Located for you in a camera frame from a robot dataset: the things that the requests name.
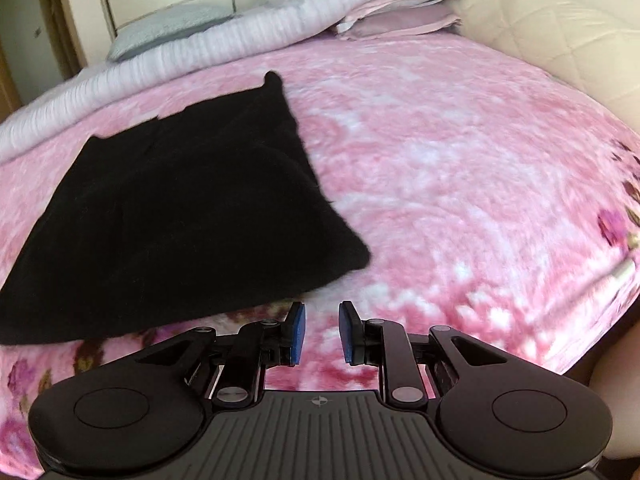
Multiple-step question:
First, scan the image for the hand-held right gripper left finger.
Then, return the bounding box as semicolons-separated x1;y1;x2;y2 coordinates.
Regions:
135;301;306;406

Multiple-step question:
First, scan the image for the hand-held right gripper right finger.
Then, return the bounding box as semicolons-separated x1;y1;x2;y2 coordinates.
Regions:
338;301;508;406

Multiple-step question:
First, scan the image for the black cloth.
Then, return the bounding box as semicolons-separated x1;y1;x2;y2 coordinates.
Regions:
0;71;372;346

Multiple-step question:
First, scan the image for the pink fleece blanket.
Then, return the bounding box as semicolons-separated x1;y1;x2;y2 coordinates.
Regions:
0;30;640;466

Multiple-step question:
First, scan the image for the white quilt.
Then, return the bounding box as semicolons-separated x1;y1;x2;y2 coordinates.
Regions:
0;0;468;161

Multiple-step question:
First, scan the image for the mauve pillow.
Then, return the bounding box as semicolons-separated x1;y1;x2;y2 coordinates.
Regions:
340;5;461;41

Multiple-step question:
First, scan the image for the grey-blue pillow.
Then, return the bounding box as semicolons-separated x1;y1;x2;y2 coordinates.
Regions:
107;2;236;63

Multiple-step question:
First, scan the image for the light pink pillow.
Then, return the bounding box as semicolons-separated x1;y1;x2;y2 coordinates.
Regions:
335;0;468;33

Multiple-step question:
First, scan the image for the cream quilted headboard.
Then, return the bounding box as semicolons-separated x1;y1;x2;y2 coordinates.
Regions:
450;0;640;136

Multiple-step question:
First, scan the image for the wooden door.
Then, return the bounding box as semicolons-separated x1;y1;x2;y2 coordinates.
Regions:
30;0;88;81

